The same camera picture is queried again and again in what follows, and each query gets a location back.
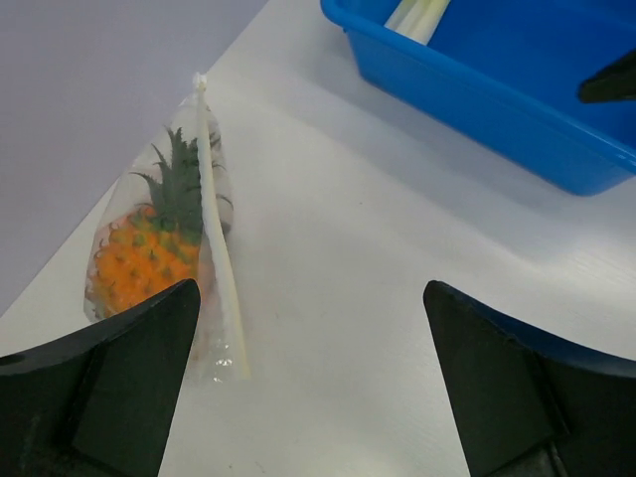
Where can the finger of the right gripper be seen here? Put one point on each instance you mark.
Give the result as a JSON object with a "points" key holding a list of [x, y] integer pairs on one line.
{"points": [[615, 82]]}

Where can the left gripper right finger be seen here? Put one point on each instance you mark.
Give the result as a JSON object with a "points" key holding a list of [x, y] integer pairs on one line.
{"points": [[527, 402]]}

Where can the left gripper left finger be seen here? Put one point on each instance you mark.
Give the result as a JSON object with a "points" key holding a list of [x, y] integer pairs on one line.
{"points": [[100, 401]]}

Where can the toy pineapple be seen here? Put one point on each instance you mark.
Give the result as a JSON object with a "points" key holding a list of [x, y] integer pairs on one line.
{"points": [[160, 242]]}

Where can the clear zip top bag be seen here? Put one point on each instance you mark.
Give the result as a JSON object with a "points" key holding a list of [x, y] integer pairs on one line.
{"points": [[218, 351]]}

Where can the blue plastic bin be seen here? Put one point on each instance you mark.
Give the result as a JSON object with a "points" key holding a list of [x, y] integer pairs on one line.
{"points": [[506, 74]]}

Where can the green white leek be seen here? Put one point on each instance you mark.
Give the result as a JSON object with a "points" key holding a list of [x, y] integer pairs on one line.
{"points": [[417, 19]]}

